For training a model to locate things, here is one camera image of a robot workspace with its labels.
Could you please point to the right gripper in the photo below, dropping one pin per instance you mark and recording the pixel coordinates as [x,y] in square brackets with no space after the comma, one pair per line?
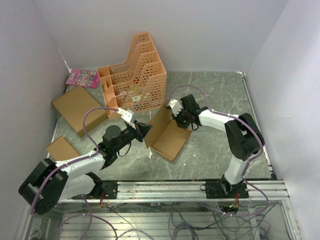
[184,125]

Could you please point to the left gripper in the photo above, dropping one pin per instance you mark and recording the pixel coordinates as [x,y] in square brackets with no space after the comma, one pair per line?
[143,129]

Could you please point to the brown cardboard box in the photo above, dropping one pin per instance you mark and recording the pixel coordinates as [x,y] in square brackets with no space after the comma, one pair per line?
[165,137]

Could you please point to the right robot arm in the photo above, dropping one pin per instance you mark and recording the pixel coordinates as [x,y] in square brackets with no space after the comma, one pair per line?
[244,137]

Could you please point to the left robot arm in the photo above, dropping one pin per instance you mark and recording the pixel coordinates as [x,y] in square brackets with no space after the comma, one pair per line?
[51,182]

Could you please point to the large folded cardboard box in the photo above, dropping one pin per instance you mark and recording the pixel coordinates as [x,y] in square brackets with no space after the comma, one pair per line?
[73,106]

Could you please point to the small folded cardboard box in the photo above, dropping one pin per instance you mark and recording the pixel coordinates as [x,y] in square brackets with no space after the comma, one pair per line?
[61,150]

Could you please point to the orange plastic file organizer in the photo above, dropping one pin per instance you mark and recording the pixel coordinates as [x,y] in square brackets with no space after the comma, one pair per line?
[139,83]

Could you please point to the pink sticker sheet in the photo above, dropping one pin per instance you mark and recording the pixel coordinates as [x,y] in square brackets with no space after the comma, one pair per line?
[84,78]

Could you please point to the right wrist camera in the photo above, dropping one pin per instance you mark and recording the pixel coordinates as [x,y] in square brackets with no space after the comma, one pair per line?
[175,107]

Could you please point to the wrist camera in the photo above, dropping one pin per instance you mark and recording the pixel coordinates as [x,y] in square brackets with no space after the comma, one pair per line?
[127,115]
[175,107]

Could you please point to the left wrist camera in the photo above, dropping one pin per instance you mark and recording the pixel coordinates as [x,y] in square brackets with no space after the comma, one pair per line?
[127,115]

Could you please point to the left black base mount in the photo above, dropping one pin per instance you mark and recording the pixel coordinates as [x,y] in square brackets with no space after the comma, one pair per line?
[109,190]

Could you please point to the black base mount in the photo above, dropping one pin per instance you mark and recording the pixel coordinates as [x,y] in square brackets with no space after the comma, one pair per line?
[215,189]
[109,190]

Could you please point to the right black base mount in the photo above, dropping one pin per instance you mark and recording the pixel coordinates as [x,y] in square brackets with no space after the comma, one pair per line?
[215,189]

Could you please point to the aluminium mounting rail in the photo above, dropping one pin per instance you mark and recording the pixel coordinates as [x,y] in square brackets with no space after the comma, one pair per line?
[193,191]

